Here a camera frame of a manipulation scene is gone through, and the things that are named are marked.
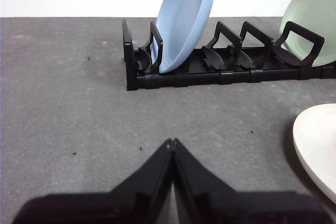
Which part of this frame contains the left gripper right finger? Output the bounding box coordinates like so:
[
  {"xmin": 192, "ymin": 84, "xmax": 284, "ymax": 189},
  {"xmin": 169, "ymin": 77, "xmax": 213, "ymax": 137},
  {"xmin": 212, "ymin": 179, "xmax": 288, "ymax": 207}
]
[{"xmin": 173, "ymin": 138, "xmax": 333, "ymax": 224}]

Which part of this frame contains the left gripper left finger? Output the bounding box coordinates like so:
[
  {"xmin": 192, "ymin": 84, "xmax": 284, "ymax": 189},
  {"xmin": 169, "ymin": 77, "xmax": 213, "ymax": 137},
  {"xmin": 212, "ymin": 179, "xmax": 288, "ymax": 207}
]
[{"xmin": 12, "ymin": 139, "xmax": 174, "ymax": 224}]

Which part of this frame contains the pale yellow plate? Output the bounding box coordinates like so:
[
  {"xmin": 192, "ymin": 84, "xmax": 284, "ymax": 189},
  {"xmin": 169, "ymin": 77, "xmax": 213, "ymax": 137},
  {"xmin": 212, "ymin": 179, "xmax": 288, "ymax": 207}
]
[{"xmin": 292, "ymin": 103, "xmax": 336, "ymax": 205}]

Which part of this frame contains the black plate rack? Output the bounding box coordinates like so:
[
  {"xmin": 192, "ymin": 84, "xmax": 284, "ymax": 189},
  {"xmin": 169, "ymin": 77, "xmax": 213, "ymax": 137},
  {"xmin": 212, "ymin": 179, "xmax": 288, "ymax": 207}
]
[{"xmin": 122, "ymin": 18, "xmax": 336, "ymax": 91}]

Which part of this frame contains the blue plate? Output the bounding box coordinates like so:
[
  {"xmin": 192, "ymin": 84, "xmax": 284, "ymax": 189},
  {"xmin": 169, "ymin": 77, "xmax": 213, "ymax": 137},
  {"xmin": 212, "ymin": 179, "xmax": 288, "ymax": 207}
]
[{"xmin": 156, "ymin": 0, "xmax": 216, "ymax": 74}]

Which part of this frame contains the green plate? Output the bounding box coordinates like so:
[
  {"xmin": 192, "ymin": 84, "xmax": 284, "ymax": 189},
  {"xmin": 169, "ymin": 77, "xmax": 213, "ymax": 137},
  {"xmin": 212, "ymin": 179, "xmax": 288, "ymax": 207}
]
[{"xmin": 279, "ymin": 0, "xmax": 336, "ymax": 68}]

